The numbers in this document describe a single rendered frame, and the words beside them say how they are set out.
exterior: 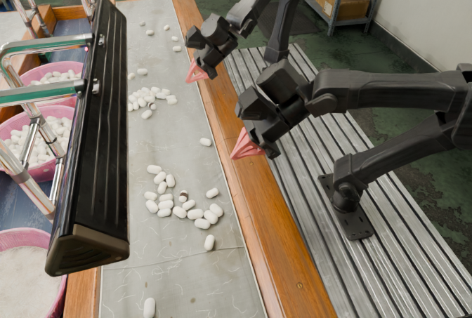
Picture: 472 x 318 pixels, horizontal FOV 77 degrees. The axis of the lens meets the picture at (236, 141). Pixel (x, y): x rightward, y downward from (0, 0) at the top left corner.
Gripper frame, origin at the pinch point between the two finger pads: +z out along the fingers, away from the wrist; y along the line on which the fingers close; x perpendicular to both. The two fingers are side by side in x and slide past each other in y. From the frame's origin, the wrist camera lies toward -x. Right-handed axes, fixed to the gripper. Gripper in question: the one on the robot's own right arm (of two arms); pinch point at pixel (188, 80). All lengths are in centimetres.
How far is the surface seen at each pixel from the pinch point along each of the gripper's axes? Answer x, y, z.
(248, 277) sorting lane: 7, 62, 3
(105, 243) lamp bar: -30, 67, -6
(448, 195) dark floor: 146, 23, -46
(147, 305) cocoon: -7, 63, 16
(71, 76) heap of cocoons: -21.3, -24.8, 35.9
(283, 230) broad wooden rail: 11, 55, -6
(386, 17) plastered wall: 178, -149, -113
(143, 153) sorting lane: -5.4, 21.9, 17.4
